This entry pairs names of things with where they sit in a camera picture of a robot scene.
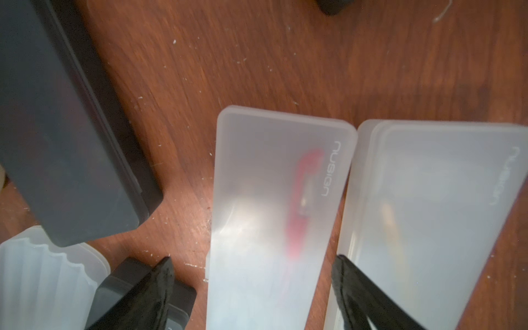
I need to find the translucent case red content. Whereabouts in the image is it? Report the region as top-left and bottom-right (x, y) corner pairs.
(206, 105), (358, 329)

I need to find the translucent case right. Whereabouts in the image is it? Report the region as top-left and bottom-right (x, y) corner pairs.
(325, 120), (527, 329)

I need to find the ribbed translucent pencil case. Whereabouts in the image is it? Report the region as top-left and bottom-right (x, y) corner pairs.
(1, 225), (111, 329)

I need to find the black pencil case front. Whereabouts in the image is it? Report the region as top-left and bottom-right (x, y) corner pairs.
(85, 257), (197, 330)

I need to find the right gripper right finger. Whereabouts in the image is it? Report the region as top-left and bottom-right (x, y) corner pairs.
(331, 254), (423, 329)

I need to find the black pencil case upright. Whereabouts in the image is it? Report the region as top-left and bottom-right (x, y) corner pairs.
(1, 1), (163, 247)

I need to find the black pencil case tilted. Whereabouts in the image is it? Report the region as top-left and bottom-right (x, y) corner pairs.
(316, 0), (353, 16)

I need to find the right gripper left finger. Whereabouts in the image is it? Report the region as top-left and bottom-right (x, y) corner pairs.
(86, 257), (174, 329)

